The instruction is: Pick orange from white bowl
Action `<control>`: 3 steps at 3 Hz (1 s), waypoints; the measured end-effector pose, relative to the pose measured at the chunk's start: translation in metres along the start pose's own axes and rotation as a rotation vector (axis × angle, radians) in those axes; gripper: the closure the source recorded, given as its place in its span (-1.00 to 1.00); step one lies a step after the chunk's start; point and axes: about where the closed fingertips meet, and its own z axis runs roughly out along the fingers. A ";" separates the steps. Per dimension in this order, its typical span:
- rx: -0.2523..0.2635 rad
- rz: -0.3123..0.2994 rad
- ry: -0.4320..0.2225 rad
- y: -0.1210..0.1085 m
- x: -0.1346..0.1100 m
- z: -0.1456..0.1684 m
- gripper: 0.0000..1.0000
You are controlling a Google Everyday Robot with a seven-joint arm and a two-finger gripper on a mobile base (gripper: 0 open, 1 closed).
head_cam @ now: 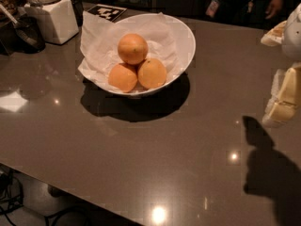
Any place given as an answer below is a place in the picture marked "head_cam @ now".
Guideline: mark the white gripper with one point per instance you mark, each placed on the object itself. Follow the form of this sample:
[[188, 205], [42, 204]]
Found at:
[[292, 38]]

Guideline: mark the white jar base block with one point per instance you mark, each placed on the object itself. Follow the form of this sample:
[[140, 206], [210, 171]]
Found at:
[[57, 22]]

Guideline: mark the orange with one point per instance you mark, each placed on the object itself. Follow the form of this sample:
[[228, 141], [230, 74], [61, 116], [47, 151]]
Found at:
[[151, 73], [132, 49], [123, 77]]

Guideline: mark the person in dark clothes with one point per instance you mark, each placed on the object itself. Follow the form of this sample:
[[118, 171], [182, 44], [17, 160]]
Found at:
[[254, 12]]

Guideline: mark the black and white marker card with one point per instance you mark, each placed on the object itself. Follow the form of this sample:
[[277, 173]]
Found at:
[[109, 13]]

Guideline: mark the white bowl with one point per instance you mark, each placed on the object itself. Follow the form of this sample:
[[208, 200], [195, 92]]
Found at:
[[185, 44]]

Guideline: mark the white paper liner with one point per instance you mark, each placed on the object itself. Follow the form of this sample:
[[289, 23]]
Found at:
[[100, 44]]

